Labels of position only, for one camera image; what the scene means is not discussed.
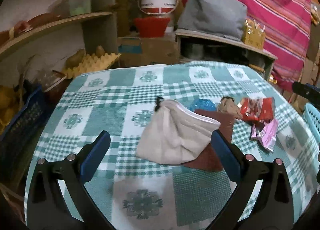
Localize pink snack wrapper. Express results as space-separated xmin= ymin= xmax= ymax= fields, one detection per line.
xmin=251 ymin=119 xmax=278 ymax=152

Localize brown paper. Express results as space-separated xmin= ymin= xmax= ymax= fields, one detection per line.
xmin=217 ymin=97 xmax=242 ymax=120

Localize green checked tablecloth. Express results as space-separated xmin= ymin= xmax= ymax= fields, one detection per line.
xmin=28 ymin=61 xmax=319 ymax=229

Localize yellow utensil holder box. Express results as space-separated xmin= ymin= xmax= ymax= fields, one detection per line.
xmin=242 ymin=18 xmax=266 ymax=50

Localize white plastic bucket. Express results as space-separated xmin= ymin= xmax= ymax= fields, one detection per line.
xmin=137 ymin=0 xmax=179 ymax=16

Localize blue plastic bag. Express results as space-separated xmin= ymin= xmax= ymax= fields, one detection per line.
xmin=188 ymin=98 xmax=217 ymax=112

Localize striped magenta curtain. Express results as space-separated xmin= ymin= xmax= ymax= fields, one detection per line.
xmin=182 ymin=0 xmax=311 ymax=92

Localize dark blue plastic crate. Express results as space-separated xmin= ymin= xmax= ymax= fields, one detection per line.
xmin=1 ymin=84 xmax=46 ymax=145

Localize grey cushion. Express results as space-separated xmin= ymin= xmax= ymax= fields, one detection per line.
xmin=177 ymin=0 xmax=247 ymax=41

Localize orange snack wrapper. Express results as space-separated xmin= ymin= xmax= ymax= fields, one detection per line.
xmin=238 ymin=97 xmax=276 ymax=122

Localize red plastic basin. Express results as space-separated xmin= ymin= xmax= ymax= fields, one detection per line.
xmin=133 ymin=17 xmax=170 ymax=38

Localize beige cloth pouch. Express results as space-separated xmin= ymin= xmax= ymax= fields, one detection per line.
xmin=136 ymin=97 xmax=220 ymax=165

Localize maroon scouring pad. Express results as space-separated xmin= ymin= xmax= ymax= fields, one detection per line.
xmin=182 ymin=109 xmax=234 ymax=172

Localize cardboard box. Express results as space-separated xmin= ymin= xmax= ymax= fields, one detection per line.
xmin=118 ymin=37 xmax=180 ymax=67

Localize light blue plastic basket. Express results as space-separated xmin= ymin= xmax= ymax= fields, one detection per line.
xmin=302 ymin=103 xmax=320 ymax=144

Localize grey wooden side shelf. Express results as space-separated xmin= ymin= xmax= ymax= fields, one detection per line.
xmin=175 ymin=29 xmax=278 ymax=80

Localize wooden wall shelf unit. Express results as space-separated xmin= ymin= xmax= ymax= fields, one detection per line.
xmin=1 ymin=0 xmax=117 ymax=76

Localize yellow egg tray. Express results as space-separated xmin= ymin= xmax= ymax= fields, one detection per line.
xmin=62 ymin=52 xmax=121 ymax=79

